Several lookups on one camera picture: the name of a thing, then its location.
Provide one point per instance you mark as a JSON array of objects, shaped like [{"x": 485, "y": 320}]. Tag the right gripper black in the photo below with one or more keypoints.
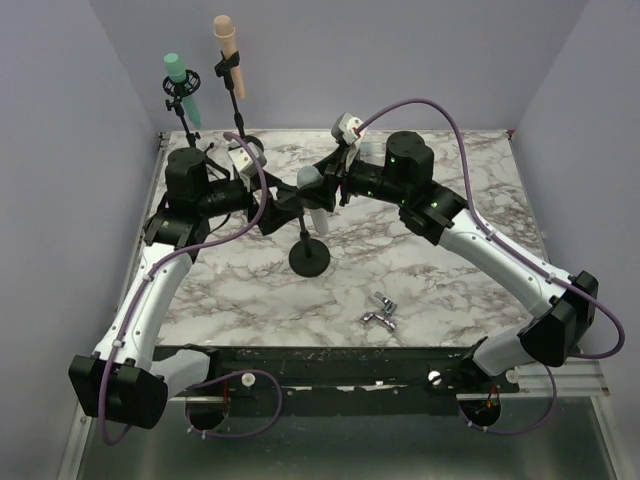
[{"x": 322, "y": 192}]

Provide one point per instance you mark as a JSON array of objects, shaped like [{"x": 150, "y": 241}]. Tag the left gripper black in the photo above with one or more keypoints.
[{"x": 275, "y": 213}]

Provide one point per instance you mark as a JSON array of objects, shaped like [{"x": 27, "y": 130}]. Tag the white microphone grey mesh head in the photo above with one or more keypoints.
[{"x": 309, "y": 185}]

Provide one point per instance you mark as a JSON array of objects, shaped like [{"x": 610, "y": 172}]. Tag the black round-base microphone stand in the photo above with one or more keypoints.
[{"x": 310, "y": 257}]

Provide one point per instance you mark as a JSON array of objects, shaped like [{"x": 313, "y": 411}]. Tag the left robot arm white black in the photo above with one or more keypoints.
[{"x": 120, "y": 381}]

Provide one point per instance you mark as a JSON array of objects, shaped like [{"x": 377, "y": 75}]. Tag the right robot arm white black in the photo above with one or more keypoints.
[{"x": 554, "y": 298}]

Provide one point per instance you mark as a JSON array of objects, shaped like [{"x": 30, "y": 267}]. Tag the black tall round-base stand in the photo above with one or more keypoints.
[{"x": 223, "y": 69}]

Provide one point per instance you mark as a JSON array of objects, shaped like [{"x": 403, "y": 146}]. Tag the green microphone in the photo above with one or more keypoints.
[{"x": 180, "y": 85}]

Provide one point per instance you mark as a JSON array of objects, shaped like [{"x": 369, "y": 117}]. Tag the peach microphone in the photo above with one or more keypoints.
[{"x": 225, "y": 32}]

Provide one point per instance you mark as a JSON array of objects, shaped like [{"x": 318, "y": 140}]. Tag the chrome faucet tap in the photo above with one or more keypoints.
[{"x": 385, "y": 314}]

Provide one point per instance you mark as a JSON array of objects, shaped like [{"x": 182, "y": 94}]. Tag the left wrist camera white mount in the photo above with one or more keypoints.
[{"x": 243, "y": 163}]

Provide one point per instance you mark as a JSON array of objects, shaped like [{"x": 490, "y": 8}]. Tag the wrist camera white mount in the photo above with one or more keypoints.
[
  {"x": 345, "y": 132},
  {"x": 243, "y": 163}
]

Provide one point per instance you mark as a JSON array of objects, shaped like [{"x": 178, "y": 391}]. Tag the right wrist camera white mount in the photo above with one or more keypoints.
[{"x": 345, "y": 132}]

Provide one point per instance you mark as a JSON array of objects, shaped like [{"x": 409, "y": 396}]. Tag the black tripod shock-mount stand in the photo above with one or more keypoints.
[{"x": 191, "y": 133}]

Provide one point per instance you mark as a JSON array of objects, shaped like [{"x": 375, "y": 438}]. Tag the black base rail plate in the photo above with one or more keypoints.
[{"x": 340, "y": 381}]

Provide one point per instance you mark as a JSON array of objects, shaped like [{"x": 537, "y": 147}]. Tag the aluminium frame rail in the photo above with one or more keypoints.
[{"x": 576, "y": 378}]

